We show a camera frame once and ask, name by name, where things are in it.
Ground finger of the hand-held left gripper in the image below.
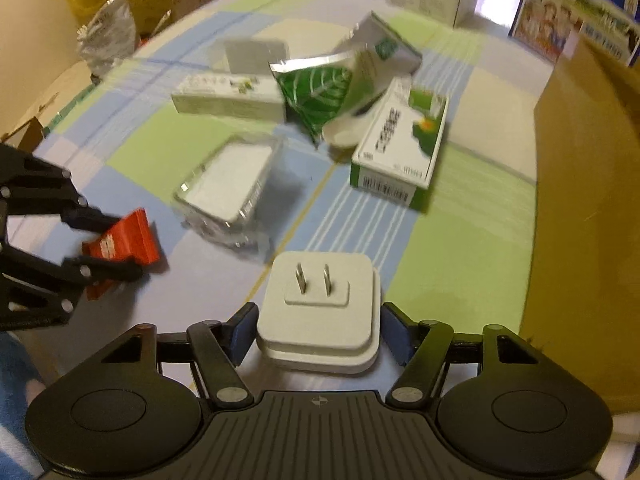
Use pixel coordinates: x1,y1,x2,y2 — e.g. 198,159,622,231
0,240,144,332
0,142,125,235

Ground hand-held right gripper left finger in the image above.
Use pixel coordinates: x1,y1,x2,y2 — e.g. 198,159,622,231
102,303,260,409

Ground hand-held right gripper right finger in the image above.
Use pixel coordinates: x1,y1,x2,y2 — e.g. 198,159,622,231
381,303,543,409

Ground red snack packet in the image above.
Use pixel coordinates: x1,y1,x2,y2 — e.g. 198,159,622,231
82,208,163,301

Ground white power adapter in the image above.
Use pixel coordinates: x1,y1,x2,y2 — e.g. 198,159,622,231
256,251,381,375

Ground clear case with white insert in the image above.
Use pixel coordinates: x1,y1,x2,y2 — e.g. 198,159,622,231
171,132,286,261

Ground long white green box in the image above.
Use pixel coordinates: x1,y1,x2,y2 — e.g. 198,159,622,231
171,72,287,122

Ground green white medicine box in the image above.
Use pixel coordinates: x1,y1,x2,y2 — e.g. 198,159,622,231
350,77,450,211

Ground brown cardboard box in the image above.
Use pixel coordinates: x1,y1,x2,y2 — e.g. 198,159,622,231
517,35,640,411

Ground white green carton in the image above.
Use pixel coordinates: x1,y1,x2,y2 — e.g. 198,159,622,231
332,10,423,116

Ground checked tablecloth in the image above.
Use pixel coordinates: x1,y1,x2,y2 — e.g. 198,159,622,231
0,0,556,411

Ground brown cardboard flap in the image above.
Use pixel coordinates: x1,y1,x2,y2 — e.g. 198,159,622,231
0,115,48,153

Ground blue patterned cloth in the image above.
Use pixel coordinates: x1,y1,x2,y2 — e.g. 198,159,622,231
0,332,56,480

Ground crumpled clear plastic bag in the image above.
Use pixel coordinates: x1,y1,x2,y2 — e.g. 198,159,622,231
75,0,138,81

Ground clear plastic box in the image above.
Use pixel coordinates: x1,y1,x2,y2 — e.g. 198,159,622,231
210,37,291,75

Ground green leaf foil bag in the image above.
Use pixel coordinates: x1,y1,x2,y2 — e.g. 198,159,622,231
269,50,371,148

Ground blue milk carton box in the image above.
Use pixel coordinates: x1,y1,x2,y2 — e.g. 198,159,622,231
507,0,640,68

